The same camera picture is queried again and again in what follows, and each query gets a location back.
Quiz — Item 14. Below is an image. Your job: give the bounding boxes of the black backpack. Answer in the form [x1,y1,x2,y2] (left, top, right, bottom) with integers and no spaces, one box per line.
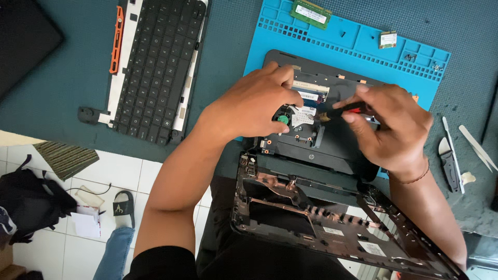
[0,154,78,246]

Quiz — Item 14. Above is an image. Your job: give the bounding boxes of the black red screwdriver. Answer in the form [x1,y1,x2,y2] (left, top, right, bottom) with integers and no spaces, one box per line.
[318,102,374,122]

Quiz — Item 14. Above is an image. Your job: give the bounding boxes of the black laptop base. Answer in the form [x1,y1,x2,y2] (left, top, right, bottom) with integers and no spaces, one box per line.
[240,49,420,182]

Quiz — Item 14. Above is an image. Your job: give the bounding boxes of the white plastic tweezers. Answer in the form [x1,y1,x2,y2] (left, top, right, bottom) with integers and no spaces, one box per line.
[458,124,498,173]

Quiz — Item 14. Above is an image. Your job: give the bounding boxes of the white paper stack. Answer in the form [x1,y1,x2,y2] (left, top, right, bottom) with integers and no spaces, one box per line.
[70,205,102,239]

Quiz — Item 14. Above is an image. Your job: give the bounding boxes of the green memory module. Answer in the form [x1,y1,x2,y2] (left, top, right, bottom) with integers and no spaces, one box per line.
[290,0,333,30]

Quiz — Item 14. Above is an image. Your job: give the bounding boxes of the person's blue jeans leg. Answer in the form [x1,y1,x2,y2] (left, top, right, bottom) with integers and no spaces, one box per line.
[93,227,135,280]

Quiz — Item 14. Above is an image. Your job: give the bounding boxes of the person's right hand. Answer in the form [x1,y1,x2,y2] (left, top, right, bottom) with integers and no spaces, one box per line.
[333,84,434,183]

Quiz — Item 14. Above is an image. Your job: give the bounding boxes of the small wireless card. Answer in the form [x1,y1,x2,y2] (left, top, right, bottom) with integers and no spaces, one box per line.
[379,31,398,50]

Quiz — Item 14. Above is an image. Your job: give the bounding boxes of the clear plastic phone case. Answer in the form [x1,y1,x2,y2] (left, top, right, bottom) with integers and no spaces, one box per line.
[75,185,105,208]

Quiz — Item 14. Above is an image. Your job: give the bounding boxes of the black cable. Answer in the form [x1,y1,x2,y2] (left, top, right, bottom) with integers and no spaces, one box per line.
[65,183,113,196]

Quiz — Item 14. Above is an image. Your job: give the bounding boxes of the orange plastic bracket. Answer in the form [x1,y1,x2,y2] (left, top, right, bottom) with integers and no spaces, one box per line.
[109,5,125,74]

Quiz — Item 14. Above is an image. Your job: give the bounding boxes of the black laptop palmrest frame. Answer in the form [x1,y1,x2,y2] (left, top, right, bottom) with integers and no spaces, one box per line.
[230,152,469,280]

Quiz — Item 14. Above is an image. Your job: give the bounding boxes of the black laptop lid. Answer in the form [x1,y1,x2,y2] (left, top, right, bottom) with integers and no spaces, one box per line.
[0,0,65,102]

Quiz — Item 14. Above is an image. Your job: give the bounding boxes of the black laptop keyboard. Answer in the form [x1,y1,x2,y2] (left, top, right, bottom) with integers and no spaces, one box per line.
[97,0,209,146]

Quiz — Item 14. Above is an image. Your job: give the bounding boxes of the striped floor mat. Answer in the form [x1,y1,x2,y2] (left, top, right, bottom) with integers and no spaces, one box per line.
[33,141,100,182]

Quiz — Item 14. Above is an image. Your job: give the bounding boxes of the black cooling fan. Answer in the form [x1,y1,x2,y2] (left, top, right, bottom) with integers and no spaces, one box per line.
[272,104,293,134]

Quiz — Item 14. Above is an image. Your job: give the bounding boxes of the person's left hand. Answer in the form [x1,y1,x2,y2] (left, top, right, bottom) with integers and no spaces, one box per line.
[195,61,304,143]

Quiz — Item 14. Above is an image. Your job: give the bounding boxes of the black grey pry tool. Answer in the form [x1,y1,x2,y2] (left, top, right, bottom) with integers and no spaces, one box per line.
[438,137,461,193]

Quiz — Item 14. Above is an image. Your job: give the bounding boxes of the brown wrist bracelet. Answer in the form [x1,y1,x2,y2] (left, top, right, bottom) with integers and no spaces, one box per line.
[391,159,430,185]

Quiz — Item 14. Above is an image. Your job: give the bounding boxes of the black sandal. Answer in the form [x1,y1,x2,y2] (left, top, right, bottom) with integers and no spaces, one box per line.
[113,190,135,229]

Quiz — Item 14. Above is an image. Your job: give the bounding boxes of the white plastic spudger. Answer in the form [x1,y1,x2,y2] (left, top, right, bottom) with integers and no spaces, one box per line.
[442,116,465,194]

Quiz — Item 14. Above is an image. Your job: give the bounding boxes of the blue silicone repair mat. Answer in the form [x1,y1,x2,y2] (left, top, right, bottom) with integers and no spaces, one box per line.
[235,0,452,180]

